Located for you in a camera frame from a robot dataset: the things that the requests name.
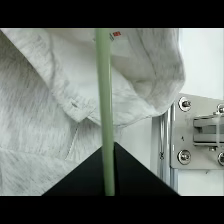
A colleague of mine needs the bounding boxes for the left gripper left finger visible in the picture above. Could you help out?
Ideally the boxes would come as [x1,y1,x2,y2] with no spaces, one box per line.
[41,145,106,197]

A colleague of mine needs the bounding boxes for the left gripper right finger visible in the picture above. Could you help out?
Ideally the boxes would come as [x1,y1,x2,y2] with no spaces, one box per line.
[114,141,181,197]

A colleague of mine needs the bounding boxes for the white long-sleeved shirt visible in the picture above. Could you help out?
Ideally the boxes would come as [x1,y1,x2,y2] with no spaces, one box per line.
[0,28,186,197]

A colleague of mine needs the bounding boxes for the silver frame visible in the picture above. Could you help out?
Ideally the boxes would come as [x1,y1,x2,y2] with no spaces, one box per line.
[151,92,224,197]

